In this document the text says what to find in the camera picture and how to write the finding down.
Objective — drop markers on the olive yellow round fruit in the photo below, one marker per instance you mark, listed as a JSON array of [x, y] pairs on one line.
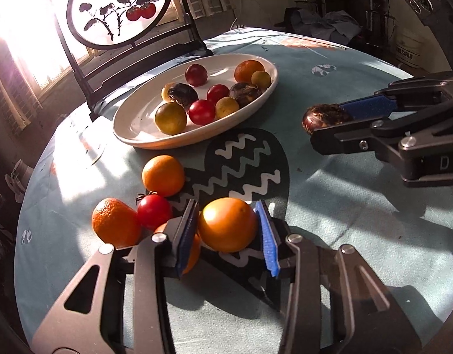
[[170, 118]]

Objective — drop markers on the bumpy orange mandarin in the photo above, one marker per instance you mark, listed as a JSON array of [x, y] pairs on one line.
[[248, 70], [115, 222]]

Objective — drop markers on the white jug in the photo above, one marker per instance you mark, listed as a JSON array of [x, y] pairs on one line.
[[19, 179]]

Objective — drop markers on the dark brown passion fruit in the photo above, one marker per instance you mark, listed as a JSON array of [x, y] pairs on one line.
[[245, 94], [182, 94], [322, 118]]

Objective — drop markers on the dark red round fruit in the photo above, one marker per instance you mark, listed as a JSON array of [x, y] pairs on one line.
[[196, 75]]

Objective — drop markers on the smooth orange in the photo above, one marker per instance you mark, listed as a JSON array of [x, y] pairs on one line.
[[228, 225], [197, 252], [163, 175]]

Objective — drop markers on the black chair with painted panel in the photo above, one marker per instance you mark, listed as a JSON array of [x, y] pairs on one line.
[[112, 7]]

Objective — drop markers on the spotted yellow round fruit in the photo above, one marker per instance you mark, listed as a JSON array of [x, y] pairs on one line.
[[227, 107]]

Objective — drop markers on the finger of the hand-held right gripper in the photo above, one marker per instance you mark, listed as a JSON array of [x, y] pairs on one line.
[[366, 106], [344, 140]]

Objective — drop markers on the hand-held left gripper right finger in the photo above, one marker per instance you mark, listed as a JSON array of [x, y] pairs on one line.
[[267, 239]]

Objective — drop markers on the white plastic bucket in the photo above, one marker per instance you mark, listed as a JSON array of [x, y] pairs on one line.
[[409, 49]]

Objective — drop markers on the white oval plate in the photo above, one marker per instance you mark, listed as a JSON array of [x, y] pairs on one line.
[[137, 125]]

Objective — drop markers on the red cherry tomato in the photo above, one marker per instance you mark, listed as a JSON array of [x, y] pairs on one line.
[[202, 112], [218, 93]]

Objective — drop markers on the small yellow round fruit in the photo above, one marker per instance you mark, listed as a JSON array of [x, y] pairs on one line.
[[261, 79], [166, 91]]

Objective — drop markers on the light blue printed tablecloth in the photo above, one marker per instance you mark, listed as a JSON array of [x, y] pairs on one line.
[[322, 199]]

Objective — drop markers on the bright window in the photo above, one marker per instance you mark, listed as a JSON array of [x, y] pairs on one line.
[[19, 14]]

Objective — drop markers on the pile of grey clothes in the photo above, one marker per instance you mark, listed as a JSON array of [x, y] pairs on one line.
[[329, 25]]

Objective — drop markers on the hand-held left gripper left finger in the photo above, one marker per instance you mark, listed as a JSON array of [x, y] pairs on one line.
[[187, 236]]

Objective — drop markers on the red tomato with stem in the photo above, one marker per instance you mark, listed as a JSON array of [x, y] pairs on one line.
[[154, 211]]

